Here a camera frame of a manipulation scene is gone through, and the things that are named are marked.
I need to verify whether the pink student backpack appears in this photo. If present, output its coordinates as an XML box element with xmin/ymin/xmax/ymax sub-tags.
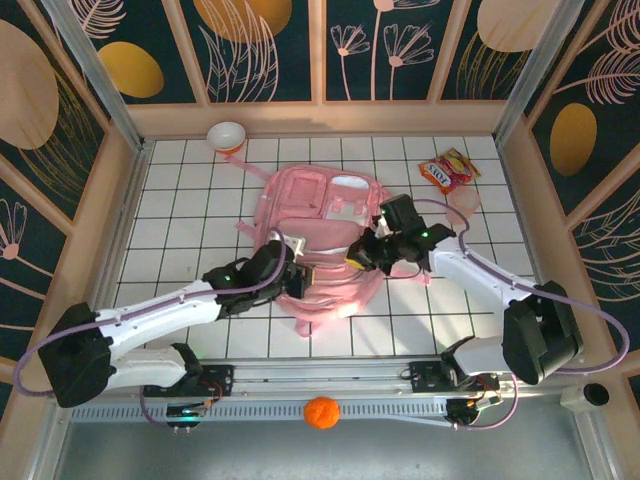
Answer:
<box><xmin>222</xmin><ymin>152</ymin><xmax>434</xmax><ymax>340</ymax></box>

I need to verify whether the red yellow snack bag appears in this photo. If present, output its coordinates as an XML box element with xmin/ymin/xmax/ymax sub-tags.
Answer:
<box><xmin>418</xmin><ymin>146</ymin><xmax>482</xmax><ymax>196</ymax></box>

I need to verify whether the translucent pink plastic cup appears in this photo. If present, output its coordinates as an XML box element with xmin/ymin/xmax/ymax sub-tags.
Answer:
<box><xmin>446</xmin><ymin>187</ymin><xmax>482</xmax><ymax>226</ymax></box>

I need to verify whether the orange ball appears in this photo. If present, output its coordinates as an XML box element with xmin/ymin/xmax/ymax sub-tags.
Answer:
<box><xmin>303</xmin><ymin>396</ymin><xmax>342</xmax><ymax>430</ymax></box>

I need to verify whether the white orange bowl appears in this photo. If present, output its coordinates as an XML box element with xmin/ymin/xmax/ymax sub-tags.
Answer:
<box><xmin>206</xmin><ymin>121</ymin><xmax>247</xmax><ymax>155</ymax></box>

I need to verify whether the small circuit board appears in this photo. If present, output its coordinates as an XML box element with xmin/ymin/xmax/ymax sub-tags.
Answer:
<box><xmin>166</xmin><ymin>403</ymin><xmax>209</xmax><ymax>420</ymax></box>
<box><xmin>446</xmin><ymin>398</ymin><xmax>504</xmax><ymax>426</ymax></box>

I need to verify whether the aluminium rail frame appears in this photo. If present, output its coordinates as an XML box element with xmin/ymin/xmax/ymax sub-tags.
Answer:
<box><xmin>47</xmin><ymin>353</ymin><xmax>594</xmax><ymax>401</ymax></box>

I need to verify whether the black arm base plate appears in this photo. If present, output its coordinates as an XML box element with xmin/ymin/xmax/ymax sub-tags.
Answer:
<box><xmin>408</xmin><ymin>360</ymin><xmax>501</xmax><ymax>394</ymax></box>
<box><xmin>143</xmin><ymin>363</ymin><xmax>236</xmax><ymax>399</ymax></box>

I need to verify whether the slotted grey cable duct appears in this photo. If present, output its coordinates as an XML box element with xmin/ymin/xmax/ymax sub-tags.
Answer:
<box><xmin>67</xmin><ymin>398</ymin><xmax>451</xmax><ymax>425</ymax></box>

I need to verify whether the aluminium frame post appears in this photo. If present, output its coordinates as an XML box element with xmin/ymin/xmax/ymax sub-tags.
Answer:
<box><xmin>492</xmin><ymin>0</ymin><xmax>584</xmax><ymax>146</ymax></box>
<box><xmin>42</xmin><ymin>0</ymin><xmax>146</xmax><ymax>151</ymax></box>

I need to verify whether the white black external camera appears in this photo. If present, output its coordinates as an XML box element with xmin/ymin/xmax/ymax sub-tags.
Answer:
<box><xmin>559</xmin><ymin>382</ymin><xmax>610</xmax><ymax>414</ymax></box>

